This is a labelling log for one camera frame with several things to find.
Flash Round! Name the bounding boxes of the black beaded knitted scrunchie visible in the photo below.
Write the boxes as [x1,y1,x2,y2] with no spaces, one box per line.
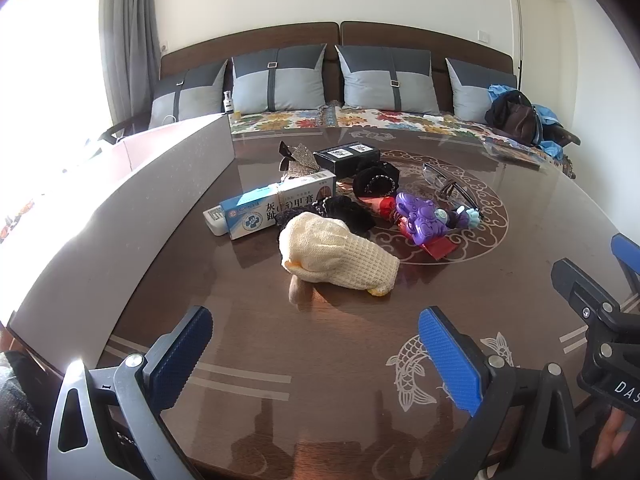
[272,196,377,237]

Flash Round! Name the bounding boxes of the white door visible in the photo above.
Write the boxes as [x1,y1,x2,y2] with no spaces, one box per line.
[514,0,578,128]

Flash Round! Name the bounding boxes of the cream knitted glove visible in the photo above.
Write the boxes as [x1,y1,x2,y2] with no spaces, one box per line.
[278,211,401,297]

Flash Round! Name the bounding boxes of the dark chair armrest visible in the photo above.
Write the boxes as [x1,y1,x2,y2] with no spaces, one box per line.
[97,119,132,145]

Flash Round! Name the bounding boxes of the blue cloth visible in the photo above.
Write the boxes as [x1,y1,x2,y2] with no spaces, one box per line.
[487,83,568,161]

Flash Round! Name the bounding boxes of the grey two-tone pillow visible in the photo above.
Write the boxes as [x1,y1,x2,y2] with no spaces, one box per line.
[148,59,229,131]
[231,44,329,114]
[445,57,519,124]
[334,44,442,117]

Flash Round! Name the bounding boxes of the red packet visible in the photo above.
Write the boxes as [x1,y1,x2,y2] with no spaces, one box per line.
[372,196,463,262]

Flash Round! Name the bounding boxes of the rhinestone bow hair clip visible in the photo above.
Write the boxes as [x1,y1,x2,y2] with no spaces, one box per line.
[277,140,322,182]

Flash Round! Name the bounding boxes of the black velvet scrunchie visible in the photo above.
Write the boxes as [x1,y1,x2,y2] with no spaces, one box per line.
[351,159,402,199]

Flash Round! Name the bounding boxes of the black printed box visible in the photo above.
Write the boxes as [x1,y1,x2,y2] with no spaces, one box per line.
[313,142,382,179]

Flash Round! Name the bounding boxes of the grey curtain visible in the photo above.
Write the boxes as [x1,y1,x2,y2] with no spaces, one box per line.
[99,0,162,133]

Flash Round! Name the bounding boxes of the small blue purple toy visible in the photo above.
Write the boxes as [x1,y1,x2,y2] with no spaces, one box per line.
[434,205,483,232]

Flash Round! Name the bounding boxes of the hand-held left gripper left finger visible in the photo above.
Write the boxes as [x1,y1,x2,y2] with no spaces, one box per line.
[47,305,214,480]

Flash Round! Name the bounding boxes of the person's right hand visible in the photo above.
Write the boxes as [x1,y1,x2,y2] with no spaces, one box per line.
[595,402,640,461]

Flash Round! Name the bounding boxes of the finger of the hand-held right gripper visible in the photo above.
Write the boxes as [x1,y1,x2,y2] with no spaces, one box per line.
[611,232,640,287]
[550,258,640,331]

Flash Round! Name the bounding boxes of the rimless eyeglasses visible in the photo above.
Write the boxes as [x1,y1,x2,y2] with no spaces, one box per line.
[421,161,482,212]

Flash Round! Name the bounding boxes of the brown sofa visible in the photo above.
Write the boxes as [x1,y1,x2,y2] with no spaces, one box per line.
[100,21,581,181]

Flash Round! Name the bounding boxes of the brown bag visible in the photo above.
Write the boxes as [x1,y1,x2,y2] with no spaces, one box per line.
[491,90,537,144]

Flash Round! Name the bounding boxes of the purple plastic toy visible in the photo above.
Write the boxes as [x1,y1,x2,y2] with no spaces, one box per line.
[395,192,452,247]

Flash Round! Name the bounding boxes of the blue white medicine box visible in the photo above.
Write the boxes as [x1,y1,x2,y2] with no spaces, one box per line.
[219,170,337,242]

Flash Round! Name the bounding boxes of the white remote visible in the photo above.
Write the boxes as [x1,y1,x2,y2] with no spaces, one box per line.
[202,204,227,235]

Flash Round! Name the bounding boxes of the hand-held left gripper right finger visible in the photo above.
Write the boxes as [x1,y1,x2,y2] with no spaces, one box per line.
[419,306,583,480]

